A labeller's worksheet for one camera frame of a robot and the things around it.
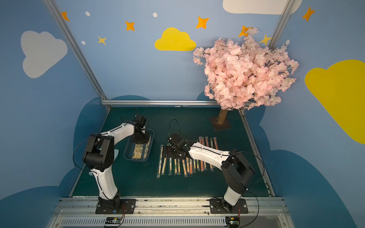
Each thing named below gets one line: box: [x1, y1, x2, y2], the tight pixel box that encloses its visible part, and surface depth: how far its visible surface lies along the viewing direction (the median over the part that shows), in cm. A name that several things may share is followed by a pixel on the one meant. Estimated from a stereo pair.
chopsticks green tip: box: [173, 158, 181, 176], surface depth 90 cm
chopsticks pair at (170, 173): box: [168, 157, 173, 176], surface depth 90 cm
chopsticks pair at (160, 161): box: [156, 144, 164, 179], surface depth 92 cm
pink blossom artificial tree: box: [193, 27, 300, 125], surface depth 71 cm
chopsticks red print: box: [185, 156, 190, 175], surface depth 90 cm
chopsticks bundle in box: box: [132, 136, 152, 160], surface depth 97 cm
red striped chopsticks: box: [182, 159, 188, 178], surface depth 90 cm
